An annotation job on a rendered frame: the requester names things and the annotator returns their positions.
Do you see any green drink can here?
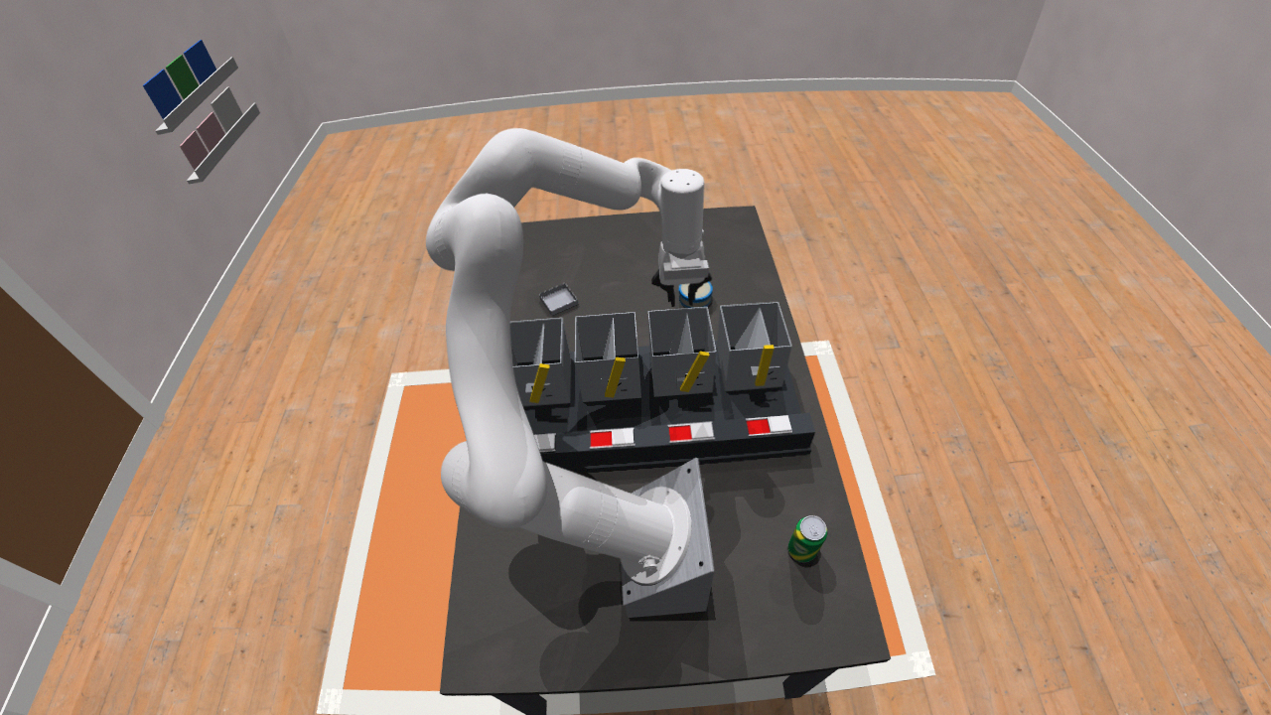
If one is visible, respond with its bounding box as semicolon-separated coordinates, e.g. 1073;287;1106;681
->
788;516;827;563

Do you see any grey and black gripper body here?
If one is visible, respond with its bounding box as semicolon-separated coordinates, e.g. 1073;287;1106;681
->
658;243;705;284

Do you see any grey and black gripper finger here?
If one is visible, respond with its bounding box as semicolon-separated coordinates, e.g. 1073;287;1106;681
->
651;271;675;307
688;272;712;306

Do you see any blue and white round tin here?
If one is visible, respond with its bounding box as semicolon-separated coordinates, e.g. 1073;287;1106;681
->
679;282;713;309

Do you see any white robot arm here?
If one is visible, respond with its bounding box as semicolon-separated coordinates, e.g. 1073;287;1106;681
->
426;128;709;585

